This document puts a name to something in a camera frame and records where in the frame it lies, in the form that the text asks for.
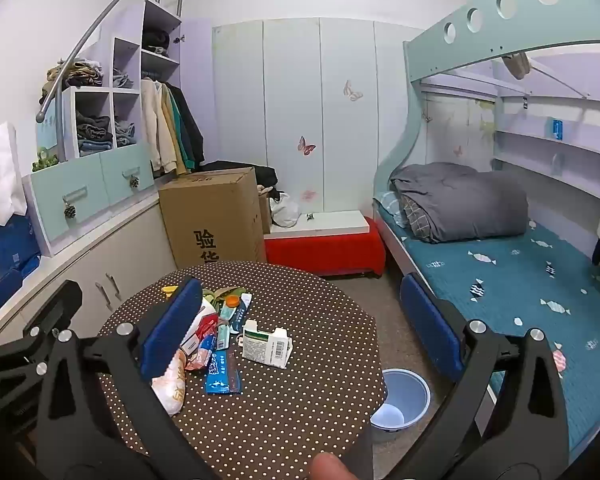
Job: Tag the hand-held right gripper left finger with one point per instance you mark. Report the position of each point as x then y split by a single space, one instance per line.
170 325

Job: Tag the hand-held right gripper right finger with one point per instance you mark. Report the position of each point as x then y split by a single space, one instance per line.
430 320

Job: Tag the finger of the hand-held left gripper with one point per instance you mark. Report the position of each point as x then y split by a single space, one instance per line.
70 305
0 289

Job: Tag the red white snack packet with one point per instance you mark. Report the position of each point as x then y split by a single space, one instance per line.
205 325

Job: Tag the orange white snack packet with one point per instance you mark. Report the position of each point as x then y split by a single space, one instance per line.
172 390

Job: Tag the blue snack wrapper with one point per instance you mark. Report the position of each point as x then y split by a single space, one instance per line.
221 375

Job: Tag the blue white plastic bin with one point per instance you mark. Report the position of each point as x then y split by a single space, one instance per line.
405 390

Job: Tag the white green medicine box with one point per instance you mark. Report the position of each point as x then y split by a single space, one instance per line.
265 350

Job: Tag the person's right hand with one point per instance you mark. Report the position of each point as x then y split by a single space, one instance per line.
330 467

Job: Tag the blue shopping bag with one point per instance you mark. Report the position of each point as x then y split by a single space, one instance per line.
10 250

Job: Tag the small teal white wrapper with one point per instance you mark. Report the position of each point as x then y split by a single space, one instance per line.
222 337

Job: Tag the yellow fabric flower green leaves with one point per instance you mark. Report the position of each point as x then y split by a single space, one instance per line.
220 294

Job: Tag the orange bottle cap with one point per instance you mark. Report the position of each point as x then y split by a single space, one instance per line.
232 301

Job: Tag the blue white tube wrapper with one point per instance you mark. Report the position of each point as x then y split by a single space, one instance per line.
242 316

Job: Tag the white low cabinet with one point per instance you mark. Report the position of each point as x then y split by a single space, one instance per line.
130 260

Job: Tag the pinecone ornament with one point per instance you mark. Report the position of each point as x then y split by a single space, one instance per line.
134 181
70 211

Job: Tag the teal candy print bedsheet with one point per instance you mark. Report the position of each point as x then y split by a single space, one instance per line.
530 280

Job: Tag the white shopping bag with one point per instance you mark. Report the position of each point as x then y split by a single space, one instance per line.
2 175

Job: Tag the large cardboard box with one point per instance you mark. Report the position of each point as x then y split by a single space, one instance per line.
215 220

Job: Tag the blue plaid pillow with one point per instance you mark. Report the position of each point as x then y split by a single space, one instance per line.
392 207

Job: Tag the grey duvet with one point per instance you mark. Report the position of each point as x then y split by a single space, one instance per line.
460 200

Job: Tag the red bench white top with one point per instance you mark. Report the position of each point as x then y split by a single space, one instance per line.
330 245

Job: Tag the small green ornament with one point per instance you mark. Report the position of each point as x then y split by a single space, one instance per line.
45 160

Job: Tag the round table dotted brown cloth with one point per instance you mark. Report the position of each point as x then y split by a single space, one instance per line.
305 400

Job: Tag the narrow teal drawer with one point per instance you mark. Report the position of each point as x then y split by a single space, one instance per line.
125 165

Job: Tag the white plastic bag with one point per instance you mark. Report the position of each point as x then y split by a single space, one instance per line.
285 210

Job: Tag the dark folded clothes stack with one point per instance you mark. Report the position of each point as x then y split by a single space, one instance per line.
95 132

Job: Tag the pale pink butterfly sticker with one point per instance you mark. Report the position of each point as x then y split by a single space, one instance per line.
308 195

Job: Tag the black clothes heap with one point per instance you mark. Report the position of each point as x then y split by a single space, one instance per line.
260 175

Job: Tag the folded blue jeans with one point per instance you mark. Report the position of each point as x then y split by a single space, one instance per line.
125 132

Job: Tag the khaki hanging jacket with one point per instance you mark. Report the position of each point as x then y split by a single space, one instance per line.
174 135

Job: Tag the green hanging jacket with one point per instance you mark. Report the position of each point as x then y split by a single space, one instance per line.
184 135

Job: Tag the black hanging coat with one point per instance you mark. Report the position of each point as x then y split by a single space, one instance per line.
195 130

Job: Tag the cream hanging hoodie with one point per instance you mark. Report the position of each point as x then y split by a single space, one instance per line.
155 125

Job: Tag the white cubby shelf unit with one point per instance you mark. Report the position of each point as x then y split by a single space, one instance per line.
107 92

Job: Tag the olive grey clothes pile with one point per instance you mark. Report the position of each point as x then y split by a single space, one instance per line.
77 75

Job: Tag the small blue box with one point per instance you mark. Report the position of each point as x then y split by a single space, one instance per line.
557 129

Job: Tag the beige butterfly sticker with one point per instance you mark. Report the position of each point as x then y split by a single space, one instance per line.
352 91

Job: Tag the white wardrobe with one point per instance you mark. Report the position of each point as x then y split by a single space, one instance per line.
290 85

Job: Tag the black folded clothes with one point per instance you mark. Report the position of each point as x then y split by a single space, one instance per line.
155 42

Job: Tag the grey metal handrail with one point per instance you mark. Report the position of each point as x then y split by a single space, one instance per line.
95 25

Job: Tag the lilac bed wall shelf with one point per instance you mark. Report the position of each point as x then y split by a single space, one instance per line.
555 152

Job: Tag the teal bunk bed frame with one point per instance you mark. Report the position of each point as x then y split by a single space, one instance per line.
480 35

